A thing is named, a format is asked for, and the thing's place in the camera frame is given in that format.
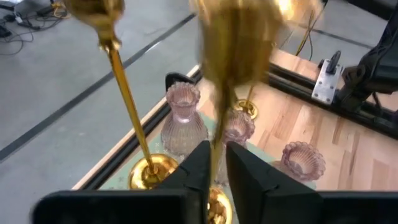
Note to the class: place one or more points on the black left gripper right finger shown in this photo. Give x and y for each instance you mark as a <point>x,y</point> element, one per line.
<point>264,202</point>

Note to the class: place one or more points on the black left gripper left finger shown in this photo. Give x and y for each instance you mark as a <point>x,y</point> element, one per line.
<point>186,199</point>

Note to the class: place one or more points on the tallest brass candlestick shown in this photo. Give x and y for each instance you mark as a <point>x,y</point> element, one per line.
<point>146,175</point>

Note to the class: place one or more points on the pink ribbed glass candle holder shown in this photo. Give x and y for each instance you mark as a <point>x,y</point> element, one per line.
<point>241,127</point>
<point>183,130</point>
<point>303,161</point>

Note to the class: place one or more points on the short brass candlestick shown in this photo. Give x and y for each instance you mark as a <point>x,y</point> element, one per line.
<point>248,109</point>

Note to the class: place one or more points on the medium brass candlestick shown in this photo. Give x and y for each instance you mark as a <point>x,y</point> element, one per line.
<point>236,46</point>

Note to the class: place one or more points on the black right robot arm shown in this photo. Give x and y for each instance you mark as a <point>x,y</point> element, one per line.
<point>376,68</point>

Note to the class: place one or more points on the silver bracket plate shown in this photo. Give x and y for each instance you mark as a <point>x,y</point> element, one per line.
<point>326,84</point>

